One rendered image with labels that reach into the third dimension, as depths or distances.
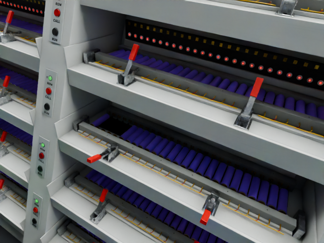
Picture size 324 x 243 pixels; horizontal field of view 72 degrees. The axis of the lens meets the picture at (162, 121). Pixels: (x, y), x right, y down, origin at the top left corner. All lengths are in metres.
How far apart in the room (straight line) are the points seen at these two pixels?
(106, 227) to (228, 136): 0.42
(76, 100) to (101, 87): 0.14
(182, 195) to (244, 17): 0.37
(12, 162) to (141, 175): 0.50
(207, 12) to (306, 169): 0.32
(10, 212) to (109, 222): 0.43
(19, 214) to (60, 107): 0.49
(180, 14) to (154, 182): 0.36
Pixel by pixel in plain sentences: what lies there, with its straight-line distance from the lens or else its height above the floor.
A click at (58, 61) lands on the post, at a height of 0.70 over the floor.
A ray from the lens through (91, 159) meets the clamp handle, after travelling 0.52.
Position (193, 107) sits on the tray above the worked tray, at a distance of 0.45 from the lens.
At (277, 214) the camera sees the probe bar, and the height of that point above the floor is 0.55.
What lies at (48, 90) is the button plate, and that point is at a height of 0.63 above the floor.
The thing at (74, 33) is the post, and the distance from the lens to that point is 0.61.
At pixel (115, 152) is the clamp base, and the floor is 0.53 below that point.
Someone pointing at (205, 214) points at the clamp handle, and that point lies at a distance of 0.45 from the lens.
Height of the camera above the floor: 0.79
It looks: 17 degrees down
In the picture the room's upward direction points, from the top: 15 degrees clockwise
